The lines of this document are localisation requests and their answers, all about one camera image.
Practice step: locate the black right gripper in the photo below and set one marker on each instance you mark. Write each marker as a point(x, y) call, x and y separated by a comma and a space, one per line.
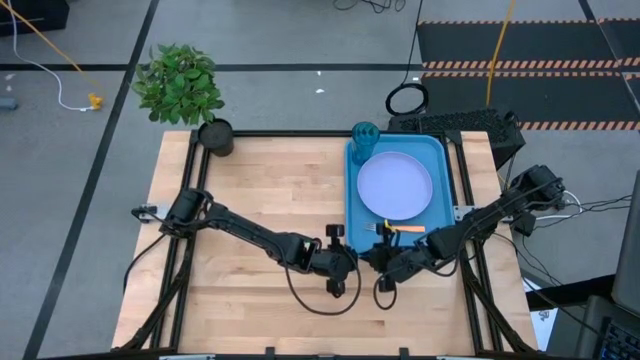
point(405, 265)

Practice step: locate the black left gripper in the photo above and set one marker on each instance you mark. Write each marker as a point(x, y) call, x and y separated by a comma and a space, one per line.
point(335, 265)

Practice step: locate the lavender round plate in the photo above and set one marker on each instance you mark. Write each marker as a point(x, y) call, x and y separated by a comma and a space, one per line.
point(395, 186)

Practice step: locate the teal patterned cup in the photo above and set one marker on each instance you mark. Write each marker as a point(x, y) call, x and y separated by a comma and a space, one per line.
point(364, 140)

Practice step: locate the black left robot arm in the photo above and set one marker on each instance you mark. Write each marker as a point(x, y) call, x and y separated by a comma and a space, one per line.
point(245, 230)

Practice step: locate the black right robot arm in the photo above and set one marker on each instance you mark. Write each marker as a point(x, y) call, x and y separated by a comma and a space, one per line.
point(500, 210)

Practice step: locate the blue plastic tray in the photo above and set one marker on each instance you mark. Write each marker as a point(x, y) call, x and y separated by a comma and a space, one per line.
point(442, 165)

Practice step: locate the black perforated box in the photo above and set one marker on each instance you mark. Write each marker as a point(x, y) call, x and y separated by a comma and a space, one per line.
point(465, 125)

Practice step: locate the green plant in black pot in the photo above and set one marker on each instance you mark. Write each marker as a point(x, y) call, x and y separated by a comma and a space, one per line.
point(180, 85)

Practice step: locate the grey monitor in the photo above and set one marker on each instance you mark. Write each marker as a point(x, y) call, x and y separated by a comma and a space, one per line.
point(630, 250)

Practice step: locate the black keyboard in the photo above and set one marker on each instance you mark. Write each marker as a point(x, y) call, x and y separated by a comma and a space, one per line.
point(622, 342)

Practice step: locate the black hazard-striped floor mat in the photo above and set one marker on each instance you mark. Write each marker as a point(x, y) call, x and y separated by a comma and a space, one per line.
point(550, 45)

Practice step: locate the yellow plug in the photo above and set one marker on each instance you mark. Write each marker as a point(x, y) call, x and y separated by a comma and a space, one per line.
point(95, 102)

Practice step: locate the black floor box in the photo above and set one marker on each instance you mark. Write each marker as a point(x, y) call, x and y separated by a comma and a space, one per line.
point(35, 15)

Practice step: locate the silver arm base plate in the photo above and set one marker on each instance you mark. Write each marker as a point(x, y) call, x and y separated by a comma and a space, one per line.
point(152, 212)
point(462, 212)

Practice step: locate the black aluminium table frame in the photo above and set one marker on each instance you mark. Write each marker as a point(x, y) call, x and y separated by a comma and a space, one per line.
point(197, 165)

